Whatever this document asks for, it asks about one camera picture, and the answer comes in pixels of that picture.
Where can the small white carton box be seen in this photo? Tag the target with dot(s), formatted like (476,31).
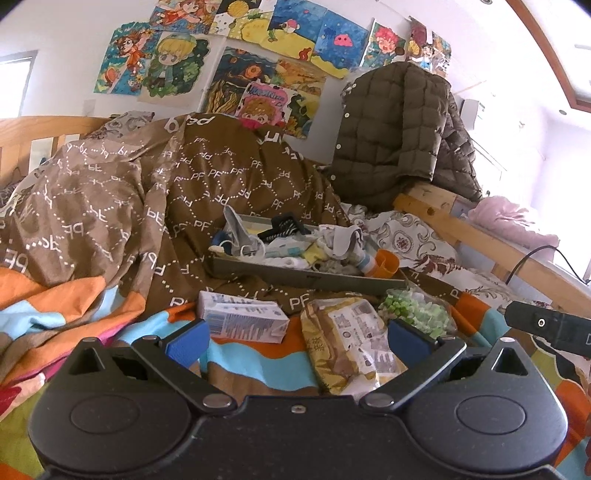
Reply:
(244,318)

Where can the pale pink cloth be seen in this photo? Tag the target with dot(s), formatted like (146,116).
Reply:
(508,221)

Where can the yellow cloth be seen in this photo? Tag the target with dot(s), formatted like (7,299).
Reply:
(318,258)

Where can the wooden frame trim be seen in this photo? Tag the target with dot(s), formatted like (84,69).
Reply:
(554,60)

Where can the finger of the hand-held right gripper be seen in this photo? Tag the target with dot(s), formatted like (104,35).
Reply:
(531,321)

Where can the grey tray with cartoon print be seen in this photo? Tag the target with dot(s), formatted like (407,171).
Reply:
(300,277)

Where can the brown patterned quilt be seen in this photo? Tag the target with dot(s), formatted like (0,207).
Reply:
(207,175)

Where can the olive puffer jacket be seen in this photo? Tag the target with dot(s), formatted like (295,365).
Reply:
(392,129)

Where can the group of cartoon wall drawings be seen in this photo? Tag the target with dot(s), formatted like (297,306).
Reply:
(258,60)

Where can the navy striped sock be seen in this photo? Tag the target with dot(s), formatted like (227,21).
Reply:
(286,226)

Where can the brown snack packet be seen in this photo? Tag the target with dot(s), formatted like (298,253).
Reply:
(346,341)

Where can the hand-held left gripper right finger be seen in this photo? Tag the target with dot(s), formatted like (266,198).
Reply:
(411,341)

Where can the colourful striped blanket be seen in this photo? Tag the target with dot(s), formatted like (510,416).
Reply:
(69,323)

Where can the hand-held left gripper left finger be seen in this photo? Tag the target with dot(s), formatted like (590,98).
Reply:
(187,341)

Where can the bag of green snacks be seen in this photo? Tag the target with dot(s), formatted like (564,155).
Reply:
(418,314)

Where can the wooden bed frame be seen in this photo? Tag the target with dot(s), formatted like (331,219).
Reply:
(461,230)

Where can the pink fabric piece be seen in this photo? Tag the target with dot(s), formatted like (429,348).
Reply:
(249,123)

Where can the white sock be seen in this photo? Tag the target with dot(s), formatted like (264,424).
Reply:
(240,230)

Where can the bright window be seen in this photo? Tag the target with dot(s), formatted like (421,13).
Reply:
(16,83)

